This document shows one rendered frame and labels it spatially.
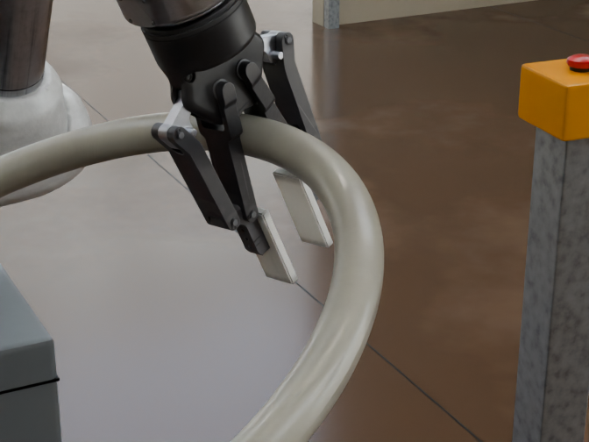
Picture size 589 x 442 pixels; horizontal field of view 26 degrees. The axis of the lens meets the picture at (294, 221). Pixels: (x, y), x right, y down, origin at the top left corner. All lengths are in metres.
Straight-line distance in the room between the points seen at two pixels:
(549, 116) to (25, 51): 0.70
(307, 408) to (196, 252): 3.18
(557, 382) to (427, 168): 2.64
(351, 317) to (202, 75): 0.25
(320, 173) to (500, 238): 3.15
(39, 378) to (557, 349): 0.75
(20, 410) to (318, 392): 1.04
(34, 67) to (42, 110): 0.06
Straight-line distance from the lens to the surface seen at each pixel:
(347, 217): 0.78
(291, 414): 0.67
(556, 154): 1.80
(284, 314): 3.46
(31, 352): 1.66
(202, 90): 0.89
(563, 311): 1.89
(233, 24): 0.87
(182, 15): 0.85
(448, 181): 4.40
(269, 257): 0.98
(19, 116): 1.65
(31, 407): 1.69
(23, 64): 1.62
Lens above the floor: 1.56
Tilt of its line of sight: 23 degrees down
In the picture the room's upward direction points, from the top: straight up
